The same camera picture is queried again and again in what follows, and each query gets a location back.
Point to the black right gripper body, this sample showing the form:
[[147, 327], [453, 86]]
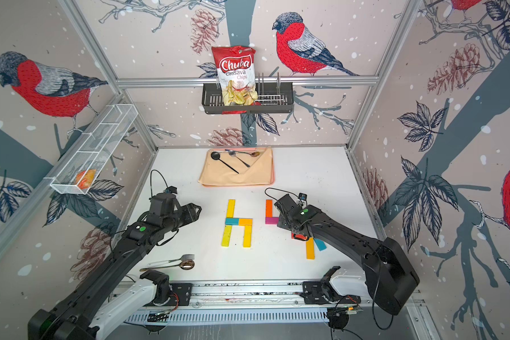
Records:
[[285, 224]]

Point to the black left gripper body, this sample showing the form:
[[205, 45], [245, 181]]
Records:
[[180, 217]]

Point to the red block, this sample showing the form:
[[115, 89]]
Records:
[[299, 237]]

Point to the magenta block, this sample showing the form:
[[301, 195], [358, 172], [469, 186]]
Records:
[[271, 221]]

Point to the orange long block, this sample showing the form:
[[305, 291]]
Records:
[[310, 249]]

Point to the teal long block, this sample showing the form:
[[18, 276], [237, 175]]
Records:
[[321, 246]]

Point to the small orange yellow block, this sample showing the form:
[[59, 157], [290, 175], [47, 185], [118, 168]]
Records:
[[245, 222]]

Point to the yellow long block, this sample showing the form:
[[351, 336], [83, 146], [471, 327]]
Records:
[[247, 239]]

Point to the teal short block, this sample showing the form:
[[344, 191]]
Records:
[[232, 221]]

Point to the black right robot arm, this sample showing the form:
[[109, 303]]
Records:
[[390, 277]]

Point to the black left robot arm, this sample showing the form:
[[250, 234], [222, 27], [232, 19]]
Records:
[[72, 318]]

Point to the silver fork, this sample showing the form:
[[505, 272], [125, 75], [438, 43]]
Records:
[[182, 259]]

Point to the copper spoon near base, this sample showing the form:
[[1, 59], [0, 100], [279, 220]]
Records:
[[184, 265]]

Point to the beige folded cloth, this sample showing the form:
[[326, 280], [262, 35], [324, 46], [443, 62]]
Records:
[[261, 172]]

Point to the copper spoon on cloth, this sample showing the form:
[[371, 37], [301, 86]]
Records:
[[251, 154]]

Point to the black ladle spoon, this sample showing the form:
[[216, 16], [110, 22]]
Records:
[[217, 157]]

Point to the silver spoon on cloth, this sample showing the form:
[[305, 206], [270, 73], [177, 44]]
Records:
[[234, 154]]

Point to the red cassava chips bag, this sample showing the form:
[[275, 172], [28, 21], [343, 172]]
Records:
[[236, 75]]

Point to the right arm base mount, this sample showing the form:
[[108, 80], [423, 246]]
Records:
[[322, 292]]

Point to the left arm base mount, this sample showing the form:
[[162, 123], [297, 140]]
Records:
[[167, 293]]

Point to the white wire mesh basket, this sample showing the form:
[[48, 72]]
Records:
[[97, 144]]

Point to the black wall rack basket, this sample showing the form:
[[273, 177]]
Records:
[[273, 96]]

